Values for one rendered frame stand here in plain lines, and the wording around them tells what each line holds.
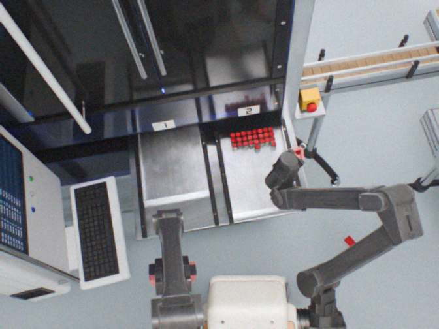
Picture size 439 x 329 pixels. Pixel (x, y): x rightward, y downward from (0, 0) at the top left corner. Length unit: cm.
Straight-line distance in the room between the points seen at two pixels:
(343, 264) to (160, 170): 92
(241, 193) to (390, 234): 84
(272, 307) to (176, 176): 83
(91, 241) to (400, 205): 125
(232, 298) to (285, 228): 150
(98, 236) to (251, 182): 65
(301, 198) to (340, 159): 158
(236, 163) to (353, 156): 119
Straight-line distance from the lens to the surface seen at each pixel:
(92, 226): 193
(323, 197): 122
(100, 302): 272
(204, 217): 177
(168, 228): 121
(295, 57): 156
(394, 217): 106
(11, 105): 166
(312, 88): 184
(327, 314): 136
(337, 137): 292
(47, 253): 175
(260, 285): 125
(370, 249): 115
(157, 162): 188
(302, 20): 142
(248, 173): 182
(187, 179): 183
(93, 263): 188
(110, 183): 198
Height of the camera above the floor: 257
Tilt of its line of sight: 67 degrees down
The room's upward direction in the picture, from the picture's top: 10 degrees counter-clockwise
